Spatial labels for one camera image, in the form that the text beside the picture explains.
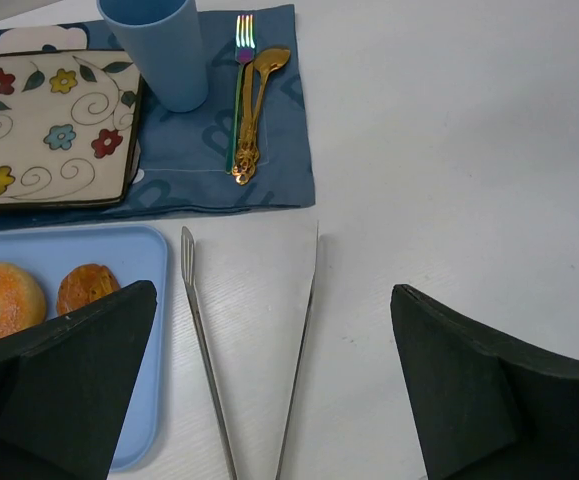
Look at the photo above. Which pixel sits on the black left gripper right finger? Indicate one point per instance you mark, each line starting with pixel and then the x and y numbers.
pixel 486 405

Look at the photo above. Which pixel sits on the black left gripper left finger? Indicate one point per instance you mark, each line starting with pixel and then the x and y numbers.
pixel 66 384

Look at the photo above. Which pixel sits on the brown oval pastry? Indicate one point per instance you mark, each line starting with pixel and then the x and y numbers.
pixel 83 286

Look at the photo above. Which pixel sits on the steel kitchen tongs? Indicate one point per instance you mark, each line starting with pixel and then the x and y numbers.
pixel 187 267

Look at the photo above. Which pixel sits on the light blue plastic tray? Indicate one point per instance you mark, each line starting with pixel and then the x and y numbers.
pixel 132 253

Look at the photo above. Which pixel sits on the floral square ceramic plate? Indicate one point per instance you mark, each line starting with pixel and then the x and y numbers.
pixel 68 127

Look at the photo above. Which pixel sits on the blue patterned cloth placemat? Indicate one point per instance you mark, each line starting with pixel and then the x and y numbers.
pixel 183 156

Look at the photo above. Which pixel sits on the gold ornate spoon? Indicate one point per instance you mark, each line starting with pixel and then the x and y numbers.
pixel 256 76

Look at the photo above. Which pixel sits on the blue plastic cup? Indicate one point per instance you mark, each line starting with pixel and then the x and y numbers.
pixel 163 38

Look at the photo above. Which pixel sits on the iridescent metal fork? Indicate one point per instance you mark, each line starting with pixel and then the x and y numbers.
pixel 245 48

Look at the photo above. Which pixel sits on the sugared ring donut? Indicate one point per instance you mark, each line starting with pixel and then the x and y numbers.
pixel 22 301

